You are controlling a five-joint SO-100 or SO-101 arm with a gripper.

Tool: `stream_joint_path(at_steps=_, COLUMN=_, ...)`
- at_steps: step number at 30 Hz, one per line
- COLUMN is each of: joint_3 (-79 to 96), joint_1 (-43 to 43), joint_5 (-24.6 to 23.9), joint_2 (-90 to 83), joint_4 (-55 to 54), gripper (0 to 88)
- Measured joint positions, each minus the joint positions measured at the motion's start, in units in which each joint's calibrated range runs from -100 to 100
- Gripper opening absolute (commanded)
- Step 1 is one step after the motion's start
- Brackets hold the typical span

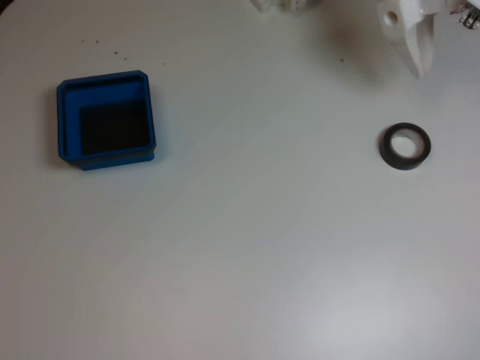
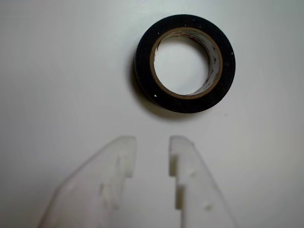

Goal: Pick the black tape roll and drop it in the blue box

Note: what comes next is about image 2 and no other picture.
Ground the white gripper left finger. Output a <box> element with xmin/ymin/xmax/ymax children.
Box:
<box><xmin>35</xmin><ymin>135</ymin><xmax>138</xmax><ymax>228</ymax></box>

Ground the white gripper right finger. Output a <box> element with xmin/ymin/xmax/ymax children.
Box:
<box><xmin>169</xmin><ymin>135</ymin><xmax>238</xmax><ymax>228</ymax></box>

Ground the black tape roll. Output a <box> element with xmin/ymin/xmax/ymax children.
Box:
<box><xmin>133</xmin><ymin>14</ymin><xmax>237</xmax><ymax>114</ymax></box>

